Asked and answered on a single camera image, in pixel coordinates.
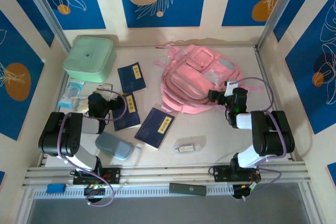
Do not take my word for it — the small circuit board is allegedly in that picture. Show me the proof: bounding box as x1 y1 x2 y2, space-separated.
83 183 107 200
232 182 261 200

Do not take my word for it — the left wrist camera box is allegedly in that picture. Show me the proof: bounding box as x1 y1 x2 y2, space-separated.
98 83 128 111

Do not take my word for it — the pink student backpack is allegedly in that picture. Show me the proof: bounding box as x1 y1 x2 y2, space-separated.
153 44 263 114

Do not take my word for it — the small clear wrapped packet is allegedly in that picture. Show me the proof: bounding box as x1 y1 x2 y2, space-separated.
73 97 90 113

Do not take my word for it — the dark green flat bar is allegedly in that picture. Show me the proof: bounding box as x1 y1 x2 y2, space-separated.
169 183 207 197

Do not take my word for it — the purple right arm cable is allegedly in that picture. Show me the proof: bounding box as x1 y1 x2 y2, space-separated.
236 77 287 201

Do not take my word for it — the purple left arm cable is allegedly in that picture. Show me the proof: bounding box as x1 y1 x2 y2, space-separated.
59 89 128 206

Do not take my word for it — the grey blue pencil case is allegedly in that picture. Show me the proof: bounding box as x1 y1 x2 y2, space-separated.
94 131 141 161

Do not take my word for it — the blue foam block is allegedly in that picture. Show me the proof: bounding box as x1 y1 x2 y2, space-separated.
46 183 66 194

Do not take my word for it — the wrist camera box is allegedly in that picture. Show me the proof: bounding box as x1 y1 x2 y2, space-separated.
208 79 239 104
98 83 128 111

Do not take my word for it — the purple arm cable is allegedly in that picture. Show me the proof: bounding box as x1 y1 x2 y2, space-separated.
59 89 128 206
236 77 287 201

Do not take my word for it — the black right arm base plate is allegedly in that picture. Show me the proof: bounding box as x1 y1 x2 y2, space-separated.
213 165 261 183

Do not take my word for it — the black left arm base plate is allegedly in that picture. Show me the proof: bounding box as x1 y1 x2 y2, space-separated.
72 167 121 185

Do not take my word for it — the dark blue notebook yellow label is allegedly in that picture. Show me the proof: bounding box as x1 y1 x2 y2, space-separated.
134 107 175 151
117 62 146 93
112 92 141 132

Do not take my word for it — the aluminium frame post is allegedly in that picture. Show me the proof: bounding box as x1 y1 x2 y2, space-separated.
19 0 72 49
256 0 300 50

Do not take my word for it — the blue tissue pack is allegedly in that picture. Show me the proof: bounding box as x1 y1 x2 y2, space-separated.
57 81 85 109

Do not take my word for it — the grey slotted cable duct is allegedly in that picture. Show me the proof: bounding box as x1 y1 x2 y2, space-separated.
33 186 234 200

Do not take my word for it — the mint green lunch bag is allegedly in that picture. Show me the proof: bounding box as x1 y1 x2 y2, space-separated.
62 35 118 83

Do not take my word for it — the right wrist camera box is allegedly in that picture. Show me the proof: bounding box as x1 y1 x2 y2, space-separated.
208 79 239 104

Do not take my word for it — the long aluminium base rail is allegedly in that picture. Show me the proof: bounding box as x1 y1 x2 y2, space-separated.
22 162 313 187

